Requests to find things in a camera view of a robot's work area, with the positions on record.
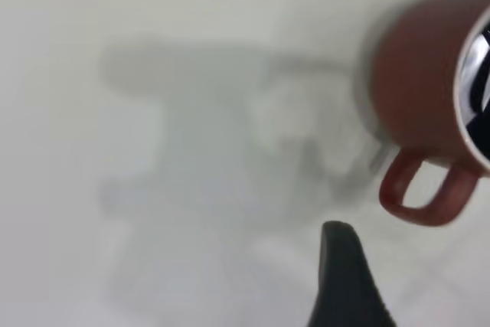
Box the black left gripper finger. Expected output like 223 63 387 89
308 221 399 327

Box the red ceramic cup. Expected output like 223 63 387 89
373 0 490 227

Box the dark coffee liquid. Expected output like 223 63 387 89
460 20 490 162

